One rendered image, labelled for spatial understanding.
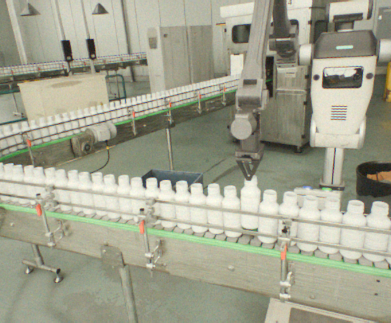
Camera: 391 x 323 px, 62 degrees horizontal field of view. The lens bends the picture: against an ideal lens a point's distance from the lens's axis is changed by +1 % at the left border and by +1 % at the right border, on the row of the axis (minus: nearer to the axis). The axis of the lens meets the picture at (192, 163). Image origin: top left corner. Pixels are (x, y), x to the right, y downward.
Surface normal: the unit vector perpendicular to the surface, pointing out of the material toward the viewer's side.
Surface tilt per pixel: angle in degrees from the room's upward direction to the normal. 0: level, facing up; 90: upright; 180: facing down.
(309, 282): 90
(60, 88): 90
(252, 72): 62
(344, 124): 90
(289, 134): 90
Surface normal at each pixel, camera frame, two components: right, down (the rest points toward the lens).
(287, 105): -0.65, 0.32
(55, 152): 0.76, 0.18
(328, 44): -0.38, 0.36
